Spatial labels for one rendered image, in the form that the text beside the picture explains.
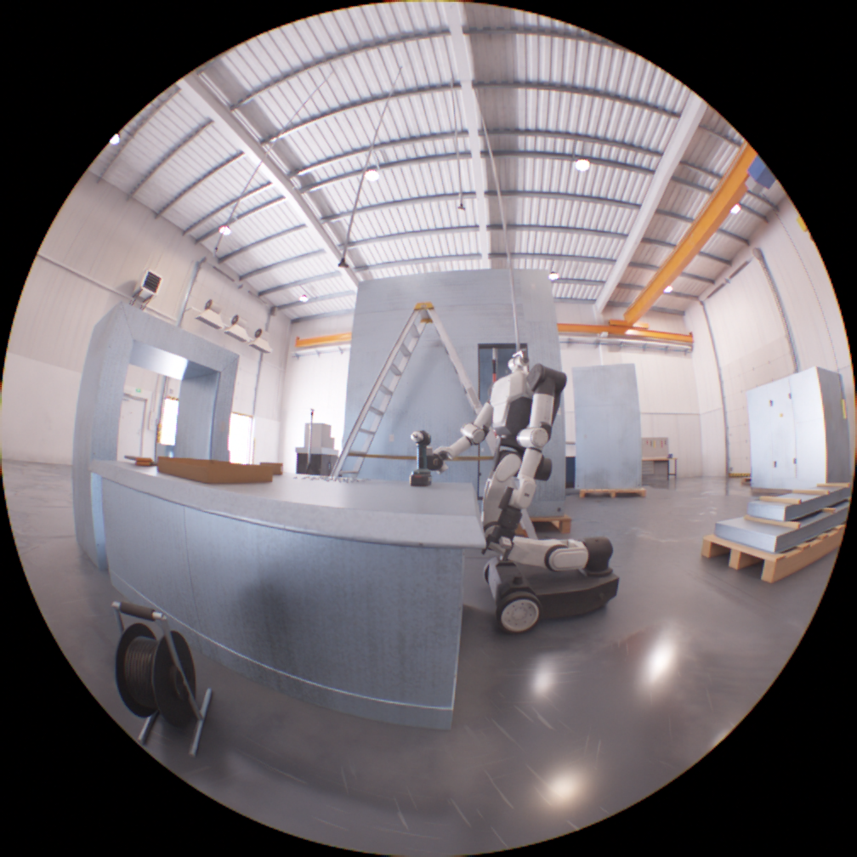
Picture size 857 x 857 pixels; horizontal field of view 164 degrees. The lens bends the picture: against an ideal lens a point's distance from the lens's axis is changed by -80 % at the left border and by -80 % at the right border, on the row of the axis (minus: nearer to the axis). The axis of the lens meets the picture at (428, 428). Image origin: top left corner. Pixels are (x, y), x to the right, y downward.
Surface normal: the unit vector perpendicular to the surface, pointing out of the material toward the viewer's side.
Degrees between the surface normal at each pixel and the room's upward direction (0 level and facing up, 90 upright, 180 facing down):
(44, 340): 90
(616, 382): 90
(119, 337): 90
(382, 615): 90
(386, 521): 67
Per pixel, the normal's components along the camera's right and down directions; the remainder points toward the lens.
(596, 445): -0.52, -0.11
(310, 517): -0.11, -0.49
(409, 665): -0.14, -0.11
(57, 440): 0.98, 0.00
